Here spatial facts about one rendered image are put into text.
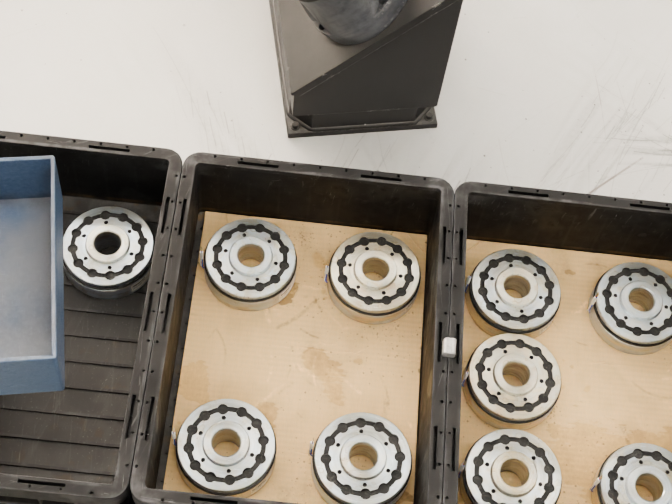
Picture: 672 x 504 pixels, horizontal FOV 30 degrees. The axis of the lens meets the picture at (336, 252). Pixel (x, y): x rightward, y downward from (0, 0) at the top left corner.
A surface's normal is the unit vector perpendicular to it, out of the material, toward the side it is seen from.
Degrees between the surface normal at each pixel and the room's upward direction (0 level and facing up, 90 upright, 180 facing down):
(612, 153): 0
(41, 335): 1
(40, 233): 1
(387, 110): 90
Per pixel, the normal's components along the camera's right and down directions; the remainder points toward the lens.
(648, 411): 0.07, -0.48
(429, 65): 0.13, 0.87
